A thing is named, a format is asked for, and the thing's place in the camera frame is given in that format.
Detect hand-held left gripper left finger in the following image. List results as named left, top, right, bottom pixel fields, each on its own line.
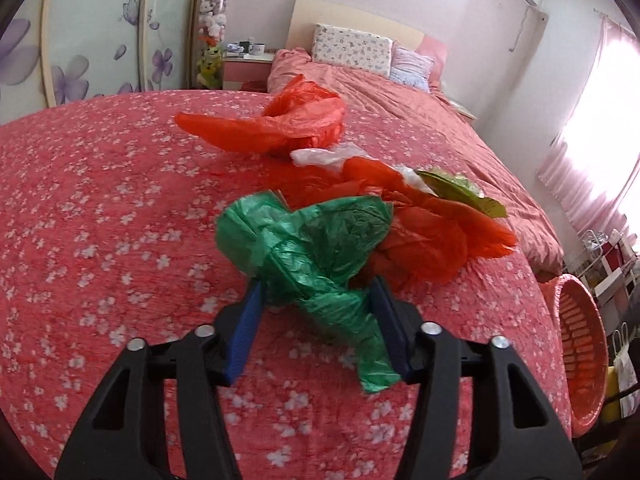
left=54, top=280, right=266, bottom=480

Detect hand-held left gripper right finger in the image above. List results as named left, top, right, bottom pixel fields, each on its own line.
left=370, top=276, right=583, bottom=480

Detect green plastic bag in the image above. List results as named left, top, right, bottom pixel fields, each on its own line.
left=215, top=191, right=403, bottom=395

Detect red plastic bag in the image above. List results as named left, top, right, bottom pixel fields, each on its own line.
left=280, top=155, right=518, bottom=293

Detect green yellow printed packet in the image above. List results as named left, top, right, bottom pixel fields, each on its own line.
left=416, top=169, right=508, bottom=220

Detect orange plastic laundry basket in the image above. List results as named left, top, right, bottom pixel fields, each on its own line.
left=540, top=274, right=611, bottom=438

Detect thin white plastic bag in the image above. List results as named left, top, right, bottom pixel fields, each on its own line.
left=290, top=142, right=371, bottom=168

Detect orange plastic bag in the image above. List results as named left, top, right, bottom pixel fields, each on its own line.
left=175, top=74, right=347, bottom=158

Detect red floral tablecloth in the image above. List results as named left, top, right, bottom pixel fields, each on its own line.
left=0, top=89, right=573, bottom=480

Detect bed with salmon cover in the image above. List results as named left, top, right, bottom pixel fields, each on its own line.
left=267, top=47, right=566, bottom=276

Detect pink nightstand with mugs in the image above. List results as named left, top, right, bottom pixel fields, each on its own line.
left=221, top=52, right=276, bottom=92

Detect pink curtain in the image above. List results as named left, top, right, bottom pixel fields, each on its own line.
left=537, top=12, right=640, bottom=246

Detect pink striped pillow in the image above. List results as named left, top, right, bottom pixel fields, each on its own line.
left=389, top=45, right=436, bottom=92

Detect green plush toy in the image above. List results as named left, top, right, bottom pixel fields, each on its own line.
left=196, top=44, right=223, bottom=88

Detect floral print pillow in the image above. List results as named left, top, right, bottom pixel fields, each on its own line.
left=311, top=23, right=393, bottom=78

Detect beige pink headboard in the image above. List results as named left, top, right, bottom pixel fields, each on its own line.
left=286, top=0, right=448, bottom=86

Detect clear tube of plush toys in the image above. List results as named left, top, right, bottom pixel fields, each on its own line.
left=192, top=0, right=235, bottom=88

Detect air conditioner pipe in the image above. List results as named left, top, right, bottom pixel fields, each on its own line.
left=510, top=4, right=548, bottom=53

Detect flower print sliding wardrobe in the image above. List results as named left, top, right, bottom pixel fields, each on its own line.
left=0, top=0, right=206, bottom=126

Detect white wire cart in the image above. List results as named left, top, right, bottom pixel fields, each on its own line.
left=565, top=229, right=626, bottom=281

